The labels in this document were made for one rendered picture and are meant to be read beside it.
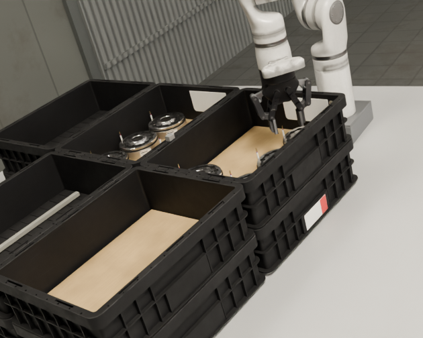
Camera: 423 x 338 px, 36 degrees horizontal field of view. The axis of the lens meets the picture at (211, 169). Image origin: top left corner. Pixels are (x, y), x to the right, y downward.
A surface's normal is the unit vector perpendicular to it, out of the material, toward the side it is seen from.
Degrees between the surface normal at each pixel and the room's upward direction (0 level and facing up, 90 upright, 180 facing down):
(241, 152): 0
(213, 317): 90
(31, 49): 90
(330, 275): 0
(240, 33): 90
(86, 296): 0
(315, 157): 90
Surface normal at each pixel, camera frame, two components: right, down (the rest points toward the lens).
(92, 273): -0.24, -0.86
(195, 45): 0.82, 0.07
